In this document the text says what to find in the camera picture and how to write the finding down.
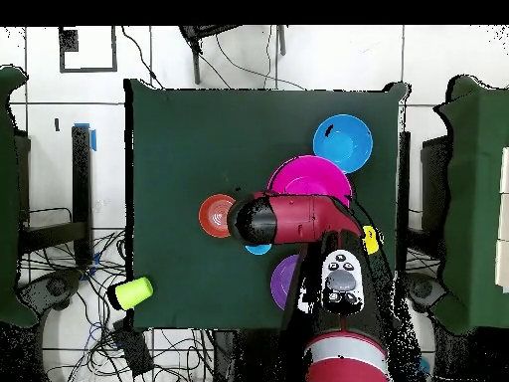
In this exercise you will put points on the dark green table cloth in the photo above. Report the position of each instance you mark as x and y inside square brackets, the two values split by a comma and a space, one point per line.
[238, 119]

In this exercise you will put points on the purple bowl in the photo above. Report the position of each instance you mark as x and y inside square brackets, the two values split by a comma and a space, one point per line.
[282, 278]

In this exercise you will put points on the large light blue bowl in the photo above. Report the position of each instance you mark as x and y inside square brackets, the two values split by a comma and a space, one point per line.
[344, 143]

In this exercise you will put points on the yellow cup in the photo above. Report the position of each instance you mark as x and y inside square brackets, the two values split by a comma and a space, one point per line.
[370, 240]

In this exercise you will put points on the light blue cup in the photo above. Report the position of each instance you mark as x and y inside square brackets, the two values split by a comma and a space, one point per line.
[258, 249]

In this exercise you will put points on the light green cup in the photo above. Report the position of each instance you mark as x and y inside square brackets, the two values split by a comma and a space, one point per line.
[133, 293]

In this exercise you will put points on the black metal frame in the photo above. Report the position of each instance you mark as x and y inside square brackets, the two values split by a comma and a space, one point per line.
[82, 191]

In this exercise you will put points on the green cloth side table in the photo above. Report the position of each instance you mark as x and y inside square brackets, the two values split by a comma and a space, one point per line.
[8, 199]
[477, 179]

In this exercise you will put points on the small orange bowl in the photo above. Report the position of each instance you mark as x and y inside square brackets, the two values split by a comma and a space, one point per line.
[212, 215]

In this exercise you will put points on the black rectangular box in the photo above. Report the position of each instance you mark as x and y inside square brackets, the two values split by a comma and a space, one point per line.
[133, 348]

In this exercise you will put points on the black camera tripod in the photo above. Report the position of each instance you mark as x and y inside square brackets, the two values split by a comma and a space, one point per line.
[196, 63]

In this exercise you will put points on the light blue round object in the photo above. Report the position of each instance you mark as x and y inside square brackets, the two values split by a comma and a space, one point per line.
[425, 366]

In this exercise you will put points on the blue tape strip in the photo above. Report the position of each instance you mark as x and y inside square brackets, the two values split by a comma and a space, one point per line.
[94, 140]

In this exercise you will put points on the large pink bowl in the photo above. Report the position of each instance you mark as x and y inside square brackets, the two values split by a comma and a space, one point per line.
[310, 175]

